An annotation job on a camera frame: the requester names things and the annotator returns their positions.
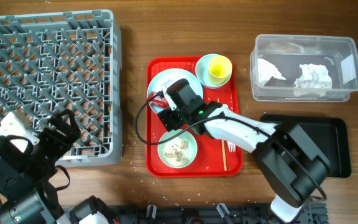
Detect red snack wrapper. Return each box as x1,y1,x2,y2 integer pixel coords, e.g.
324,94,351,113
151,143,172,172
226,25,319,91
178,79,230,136
151,95,169,109

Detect light blue rice bowl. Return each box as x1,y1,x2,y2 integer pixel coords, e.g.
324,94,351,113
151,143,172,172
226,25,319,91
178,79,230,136
158,131,198,169

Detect light blue round plate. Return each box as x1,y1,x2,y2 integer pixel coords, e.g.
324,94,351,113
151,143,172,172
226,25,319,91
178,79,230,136
147,68,204,110

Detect leftover rice and food scraps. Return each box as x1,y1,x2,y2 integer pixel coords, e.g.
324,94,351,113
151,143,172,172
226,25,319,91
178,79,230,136
163,138,190,167

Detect yellow plastic cup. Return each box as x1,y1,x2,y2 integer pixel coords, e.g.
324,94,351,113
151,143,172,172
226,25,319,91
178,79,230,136
208,55,232,85

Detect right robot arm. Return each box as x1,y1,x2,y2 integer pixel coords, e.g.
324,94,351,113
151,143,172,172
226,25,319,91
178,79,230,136
157,78,330,223

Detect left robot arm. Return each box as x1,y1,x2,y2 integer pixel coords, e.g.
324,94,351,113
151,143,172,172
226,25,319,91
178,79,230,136
0,110,120,224

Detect grey plastic dishwasher rack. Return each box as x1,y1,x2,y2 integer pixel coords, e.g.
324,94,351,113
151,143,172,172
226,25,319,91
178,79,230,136
0,9,122,167

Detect clear plastic waste bin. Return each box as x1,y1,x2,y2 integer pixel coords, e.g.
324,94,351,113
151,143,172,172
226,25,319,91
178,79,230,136
250,34,358,102

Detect red plastic serving tray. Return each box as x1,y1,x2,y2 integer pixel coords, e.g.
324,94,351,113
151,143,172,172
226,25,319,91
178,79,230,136
145,56,243,178

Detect light blue small bowl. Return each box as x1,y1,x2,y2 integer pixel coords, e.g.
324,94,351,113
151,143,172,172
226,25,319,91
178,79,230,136
195,54,231,89

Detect white plastic fork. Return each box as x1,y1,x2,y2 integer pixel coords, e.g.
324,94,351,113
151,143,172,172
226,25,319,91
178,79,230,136
227,141,236,152

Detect wooden chopstick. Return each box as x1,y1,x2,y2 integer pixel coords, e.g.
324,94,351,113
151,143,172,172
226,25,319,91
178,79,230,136
221,104,228,171

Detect crumpled white tissue left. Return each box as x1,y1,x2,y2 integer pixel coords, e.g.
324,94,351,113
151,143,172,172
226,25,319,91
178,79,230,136
257,58,286,86

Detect crumpled white tissue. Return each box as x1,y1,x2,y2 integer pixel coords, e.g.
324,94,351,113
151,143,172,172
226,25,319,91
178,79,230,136
293,64,333,97
257,58,286,86

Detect crumpled white tissue right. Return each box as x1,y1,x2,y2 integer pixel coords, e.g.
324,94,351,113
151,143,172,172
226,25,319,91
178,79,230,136
293,64,333,97

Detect black plastic tray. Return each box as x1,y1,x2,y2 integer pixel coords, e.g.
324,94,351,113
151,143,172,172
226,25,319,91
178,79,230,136
260,114,352,178

